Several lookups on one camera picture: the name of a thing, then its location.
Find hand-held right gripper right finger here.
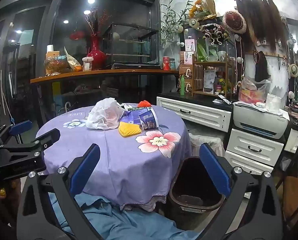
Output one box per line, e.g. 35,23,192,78
199,142,282,240

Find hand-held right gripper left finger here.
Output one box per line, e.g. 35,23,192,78
17,144,101,240

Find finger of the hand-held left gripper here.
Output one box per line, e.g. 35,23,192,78
0,120,32,147
0,128,61,180

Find dark trash bin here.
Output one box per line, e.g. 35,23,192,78
167,156,226,224

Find white plastic bag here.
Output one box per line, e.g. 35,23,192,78
86,97,126,130

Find yellow foam fruit net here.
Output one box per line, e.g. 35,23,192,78
118,121,142,138

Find purple snack package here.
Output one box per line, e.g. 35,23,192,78
119,106,160,131

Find bin lined with pale bag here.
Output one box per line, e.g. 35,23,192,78
189,132,226,157

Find purple floral tablecloth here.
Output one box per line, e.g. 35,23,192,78
36,103,192,212

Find wide white drawer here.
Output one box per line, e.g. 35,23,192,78
156,96,232,132

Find person's blue clothing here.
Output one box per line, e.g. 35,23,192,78
49,192,202,240

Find white printer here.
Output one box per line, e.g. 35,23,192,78
233,101,290,140

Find black vanity countertop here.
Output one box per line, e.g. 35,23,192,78
157,92,236,110

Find clear plastic jar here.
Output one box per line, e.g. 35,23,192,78
82,57,94,71

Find black chair brown seat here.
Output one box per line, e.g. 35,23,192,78
277,141,298,220

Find white desk drawer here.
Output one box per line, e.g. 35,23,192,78
284,129,298,153

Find colourful filled plastic bag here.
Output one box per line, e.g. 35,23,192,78
238,77,271,104

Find small colourful bottles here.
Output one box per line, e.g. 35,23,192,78
215,72,231,94

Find wooden counter shelf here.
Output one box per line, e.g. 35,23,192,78
30,69,179,84

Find brown printed box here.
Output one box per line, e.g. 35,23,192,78
183,80,193,95
179,66,193,81

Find white plastic tub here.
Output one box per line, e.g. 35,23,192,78
265,93,282,113

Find printed paper packet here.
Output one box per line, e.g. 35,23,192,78
203,70,216,93

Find red vase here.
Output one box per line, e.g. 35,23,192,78
87,35,107,70

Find wooden shelf rack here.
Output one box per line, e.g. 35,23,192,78
192,54,237,98

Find red hanging ornament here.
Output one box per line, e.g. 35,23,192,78
69,31,86,40

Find black hanging wig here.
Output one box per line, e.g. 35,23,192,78
254,51,270,82

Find glass display case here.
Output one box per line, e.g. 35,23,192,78
101,22,161,69

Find dried red branches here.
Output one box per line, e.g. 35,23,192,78
84,9,109,38

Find cream round hat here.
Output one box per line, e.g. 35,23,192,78
288,64,298,79

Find embroidered costume headdress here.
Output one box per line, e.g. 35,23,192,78
200,23,231,46

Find red round hat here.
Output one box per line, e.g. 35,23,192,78
222,11,247,34

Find hanging brown hair extensions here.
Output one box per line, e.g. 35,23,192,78
237,0,281,52

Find green leafy branches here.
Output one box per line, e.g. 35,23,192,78
160,0,189,45

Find sunflower bouquet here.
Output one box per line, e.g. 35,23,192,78
188,0,217,20

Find white drawer black handle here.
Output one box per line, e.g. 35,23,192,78
225,150,275,175
227,129,285,167

